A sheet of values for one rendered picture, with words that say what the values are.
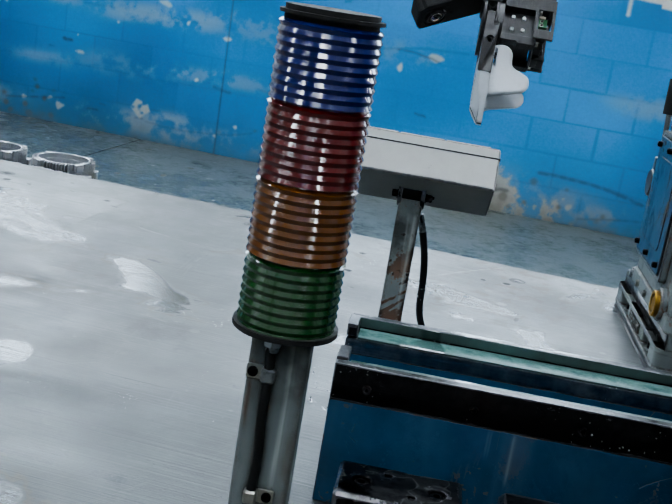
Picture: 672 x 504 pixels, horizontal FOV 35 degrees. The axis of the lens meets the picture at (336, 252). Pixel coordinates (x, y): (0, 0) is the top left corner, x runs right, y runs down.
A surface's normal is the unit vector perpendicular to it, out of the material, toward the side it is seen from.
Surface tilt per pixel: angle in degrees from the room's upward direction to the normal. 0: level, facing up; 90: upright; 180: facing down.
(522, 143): 90
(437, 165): 54
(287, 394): 90
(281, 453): 90
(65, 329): 0
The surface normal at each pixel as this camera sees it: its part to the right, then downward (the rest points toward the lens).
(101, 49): -0.22, 0.22
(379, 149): 0.00, -0.37
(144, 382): 0.16, -0.95
